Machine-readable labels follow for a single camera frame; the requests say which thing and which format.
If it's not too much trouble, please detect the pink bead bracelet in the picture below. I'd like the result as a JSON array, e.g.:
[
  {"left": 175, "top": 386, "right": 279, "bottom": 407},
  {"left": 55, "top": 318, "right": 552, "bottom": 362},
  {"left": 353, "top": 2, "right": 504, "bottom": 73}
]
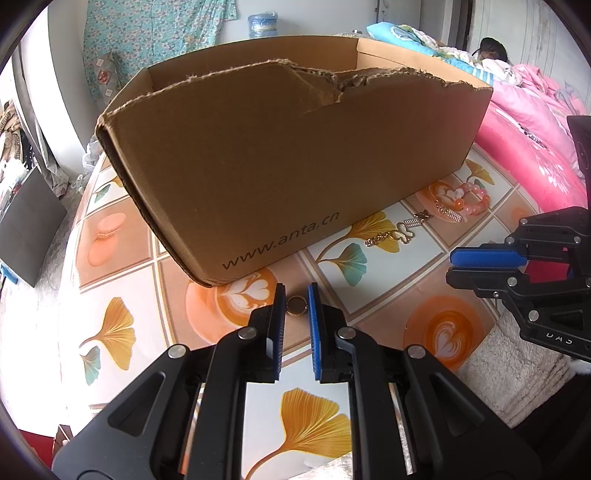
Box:
[{"left": 434, "top": 181, "right": 492, "bottom": 222}]

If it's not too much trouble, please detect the white fluffy towel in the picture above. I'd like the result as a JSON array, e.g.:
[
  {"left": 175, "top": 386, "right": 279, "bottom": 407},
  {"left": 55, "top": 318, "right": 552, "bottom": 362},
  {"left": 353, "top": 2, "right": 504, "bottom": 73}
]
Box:
[{"left": 457, "top": 310, "right": 575, "bottom": 427}]

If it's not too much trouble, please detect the pink floral blanket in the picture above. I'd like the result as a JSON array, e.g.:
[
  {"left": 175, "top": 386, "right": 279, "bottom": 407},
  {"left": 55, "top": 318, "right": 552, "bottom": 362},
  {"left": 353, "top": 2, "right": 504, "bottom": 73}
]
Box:
[{"left": 476, "top": 60, "right": 587, "bottom": 211}]

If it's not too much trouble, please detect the brown paper bag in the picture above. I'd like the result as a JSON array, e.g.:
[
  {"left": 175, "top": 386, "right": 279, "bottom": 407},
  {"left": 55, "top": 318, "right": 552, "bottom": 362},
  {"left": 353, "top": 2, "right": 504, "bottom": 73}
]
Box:
[{"left": 52, "top": 424, "right": 74, "bottom": 457}]

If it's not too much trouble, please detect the patterned tablecloth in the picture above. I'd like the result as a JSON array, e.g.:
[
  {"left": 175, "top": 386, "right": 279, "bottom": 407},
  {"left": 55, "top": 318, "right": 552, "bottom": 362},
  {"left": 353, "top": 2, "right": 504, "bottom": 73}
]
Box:
[{"left": 52, "top": 154, "right": 541, "bottom": 479}]

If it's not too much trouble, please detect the red paper bag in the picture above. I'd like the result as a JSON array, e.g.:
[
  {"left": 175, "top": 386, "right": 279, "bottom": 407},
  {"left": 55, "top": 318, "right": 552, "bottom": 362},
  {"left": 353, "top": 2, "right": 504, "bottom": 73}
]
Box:
[{"left": 20, "top": 430, "right": 54, "bottom": 468}]

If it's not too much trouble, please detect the person sitting in background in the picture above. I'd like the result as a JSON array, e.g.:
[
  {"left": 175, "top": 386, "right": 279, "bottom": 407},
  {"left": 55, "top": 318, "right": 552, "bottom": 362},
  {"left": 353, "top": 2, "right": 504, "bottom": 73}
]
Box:
[{"left": 473, "top": 37, "right": 509, "bottom": 63}]

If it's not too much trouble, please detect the light blue quilt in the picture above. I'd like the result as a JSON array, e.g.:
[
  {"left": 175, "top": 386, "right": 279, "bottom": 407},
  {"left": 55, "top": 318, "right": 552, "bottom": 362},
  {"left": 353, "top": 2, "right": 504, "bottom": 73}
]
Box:
[{"left": 367, "top": 22, "right": 494, "bottom": 86}]

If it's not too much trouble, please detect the dark grey cabinet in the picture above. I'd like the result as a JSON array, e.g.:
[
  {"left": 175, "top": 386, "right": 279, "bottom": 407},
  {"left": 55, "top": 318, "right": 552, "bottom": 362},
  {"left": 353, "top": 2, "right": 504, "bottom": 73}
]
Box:
[{"left": 0, "top": 169, "right": 67, "bottom": 287}]

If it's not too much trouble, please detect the brown cardboard box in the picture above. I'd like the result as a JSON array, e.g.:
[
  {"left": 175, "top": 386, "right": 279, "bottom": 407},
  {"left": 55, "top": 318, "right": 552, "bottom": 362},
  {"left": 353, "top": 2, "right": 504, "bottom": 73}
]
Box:
[{"left": 95, "top": 36, "right": 493, "bottom": 287}]

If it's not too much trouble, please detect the white plastic bag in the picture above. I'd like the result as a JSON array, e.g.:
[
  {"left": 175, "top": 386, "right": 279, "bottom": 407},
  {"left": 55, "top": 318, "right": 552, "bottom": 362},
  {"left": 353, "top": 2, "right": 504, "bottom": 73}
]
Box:
[{"left": 82, "top": 135, "right": 103, "bottom": 174}]

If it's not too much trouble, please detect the blue water jug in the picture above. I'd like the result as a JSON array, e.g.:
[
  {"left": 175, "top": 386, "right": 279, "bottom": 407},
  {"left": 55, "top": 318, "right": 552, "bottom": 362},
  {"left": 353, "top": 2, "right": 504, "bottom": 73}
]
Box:
[{"left": 247, "top": 11, "right": 279, "bottom": 39}]

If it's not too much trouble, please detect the patterned cushion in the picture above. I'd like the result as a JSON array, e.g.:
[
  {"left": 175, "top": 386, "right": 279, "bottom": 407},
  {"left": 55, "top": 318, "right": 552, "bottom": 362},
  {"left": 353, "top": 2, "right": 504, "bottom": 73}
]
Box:
[{"left": 93, "top": 53, "right": 121, "bottom": 107}]

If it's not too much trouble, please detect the teal floral curtain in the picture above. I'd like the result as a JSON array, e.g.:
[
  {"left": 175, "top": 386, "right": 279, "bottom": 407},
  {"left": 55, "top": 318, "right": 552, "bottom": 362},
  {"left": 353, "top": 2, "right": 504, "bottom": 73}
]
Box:
[{"left": 82, "top": 0, "right": 238, "bottom": 101}]

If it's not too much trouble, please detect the gold butterfly chain bracelet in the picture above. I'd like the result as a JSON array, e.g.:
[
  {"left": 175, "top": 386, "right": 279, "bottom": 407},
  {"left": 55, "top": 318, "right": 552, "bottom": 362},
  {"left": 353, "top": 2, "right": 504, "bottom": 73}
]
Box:
[{"left": 363, "top": 210, "right": 433, "bottom": 248}]

